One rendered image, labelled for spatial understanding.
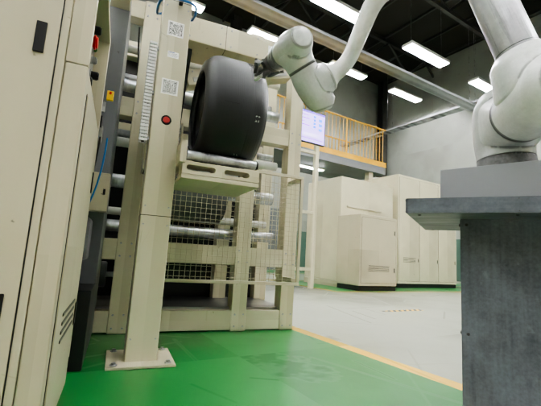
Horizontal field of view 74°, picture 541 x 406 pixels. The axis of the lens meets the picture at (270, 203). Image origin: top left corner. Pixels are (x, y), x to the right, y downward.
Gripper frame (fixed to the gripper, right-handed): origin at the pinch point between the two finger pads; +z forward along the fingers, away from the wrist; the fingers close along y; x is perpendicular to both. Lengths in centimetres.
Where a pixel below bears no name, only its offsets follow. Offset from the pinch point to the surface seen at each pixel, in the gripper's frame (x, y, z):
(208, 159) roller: 36.4, 13.0, 17.6
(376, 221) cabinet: 56, -354, 355
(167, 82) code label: 3.2, 33.9, 29.9
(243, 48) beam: -37, -9, 62
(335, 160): -85, -439, 649
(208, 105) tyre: 13.5, 16.6, 13.0
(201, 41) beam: -34, 16, 62
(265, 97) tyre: 4.5, -8.3, 11.7
